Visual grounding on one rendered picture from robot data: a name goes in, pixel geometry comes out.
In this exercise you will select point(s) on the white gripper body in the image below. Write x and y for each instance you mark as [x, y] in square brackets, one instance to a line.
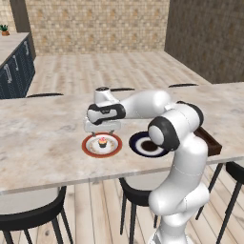
[101, 126]

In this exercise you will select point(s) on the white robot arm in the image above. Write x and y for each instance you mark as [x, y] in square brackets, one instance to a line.
[187, 158]

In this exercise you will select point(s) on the dark chocolate round dessert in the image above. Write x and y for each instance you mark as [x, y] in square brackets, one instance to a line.
[148, 146]

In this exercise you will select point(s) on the brown wooden tray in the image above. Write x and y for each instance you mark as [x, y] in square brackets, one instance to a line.
[212, 144]

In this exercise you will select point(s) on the pink frosted cupcake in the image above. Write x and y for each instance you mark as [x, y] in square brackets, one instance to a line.
[102, 142]

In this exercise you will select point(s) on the red rimmed white plate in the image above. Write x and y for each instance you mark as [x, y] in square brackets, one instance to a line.
[111, 149]

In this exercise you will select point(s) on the dark blue rimmed plate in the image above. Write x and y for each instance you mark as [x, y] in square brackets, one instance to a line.
[136, 146]

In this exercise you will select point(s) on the black stool with white seat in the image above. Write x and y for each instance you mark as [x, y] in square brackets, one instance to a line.
[235, 173]
[28, 213]
[136, 190]

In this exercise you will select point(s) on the dark blue cupboard run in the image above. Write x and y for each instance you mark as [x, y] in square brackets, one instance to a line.
[19, 70]

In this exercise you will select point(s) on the small potted green plant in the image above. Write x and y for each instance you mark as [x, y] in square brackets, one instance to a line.
[4, 30]

